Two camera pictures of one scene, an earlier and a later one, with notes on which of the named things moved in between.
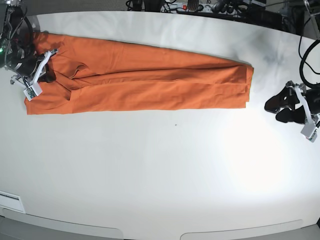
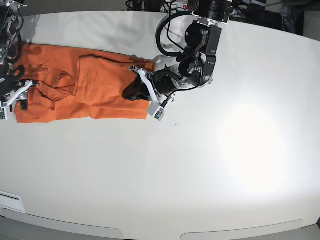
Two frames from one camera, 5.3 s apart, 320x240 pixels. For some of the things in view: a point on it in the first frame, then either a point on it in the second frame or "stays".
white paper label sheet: [12, 201] stays
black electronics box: [259, 15] stays
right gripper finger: [287, 98] to [136, 90]
